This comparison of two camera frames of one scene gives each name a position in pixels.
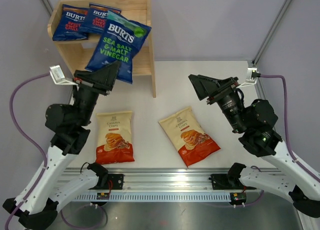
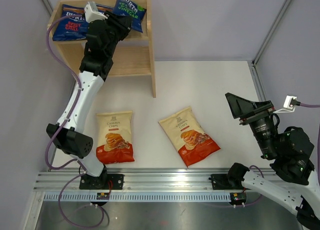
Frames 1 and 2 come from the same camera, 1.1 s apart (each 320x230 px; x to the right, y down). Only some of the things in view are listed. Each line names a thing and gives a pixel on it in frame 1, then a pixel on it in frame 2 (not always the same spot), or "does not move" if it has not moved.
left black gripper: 103,79 → 122,24
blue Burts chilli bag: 69,27 does not move
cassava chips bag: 114,142 does not move
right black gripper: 215,89 → 241,107
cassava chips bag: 189,137 does not move
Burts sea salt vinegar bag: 119,40 → 124,6
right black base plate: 223,182 does not move
